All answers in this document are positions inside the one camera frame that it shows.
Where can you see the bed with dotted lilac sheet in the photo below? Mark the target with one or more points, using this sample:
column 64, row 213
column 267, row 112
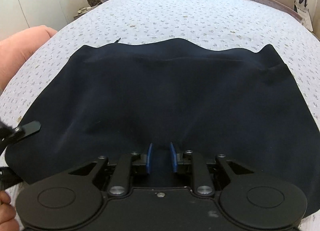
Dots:
column 175, row 16

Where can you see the folded pink duvet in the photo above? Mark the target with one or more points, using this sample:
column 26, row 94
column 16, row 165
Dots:
column 20, row 46

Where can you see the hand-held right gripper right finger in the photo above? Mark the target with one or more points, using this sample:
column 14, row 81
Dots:
column 173, row 158

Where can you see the person's left hand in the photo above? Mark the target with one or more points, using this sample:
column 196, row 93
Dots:
column 7, row 211

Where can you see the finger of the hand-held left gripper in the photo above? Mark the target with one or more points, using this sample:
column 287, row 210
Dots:
column 11, row 177
column 28, row 128

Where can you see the white paper shopping bag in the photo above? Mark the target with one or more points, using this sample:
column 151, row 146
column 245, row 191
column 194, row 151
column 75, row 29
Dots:
column 303, row 12

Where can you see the dark navy striped hoodie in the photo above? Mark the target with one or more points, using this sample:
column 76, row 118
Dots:
column 175, row 96

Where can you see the grey nightstand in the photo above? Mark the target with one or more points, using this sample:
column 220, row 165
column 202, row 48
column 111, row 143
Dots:
column 82, row 14

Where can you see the small items on nightstand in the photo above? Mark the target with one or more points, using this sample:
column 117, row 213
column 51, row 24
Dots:
column 83, row 10

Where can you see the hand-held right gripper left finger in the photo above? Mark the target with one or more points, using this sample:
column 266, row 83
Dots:
column 149, row 158

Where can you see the white wardrobe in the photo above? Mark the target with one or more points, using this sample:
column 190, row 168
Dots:
column 37, row 1

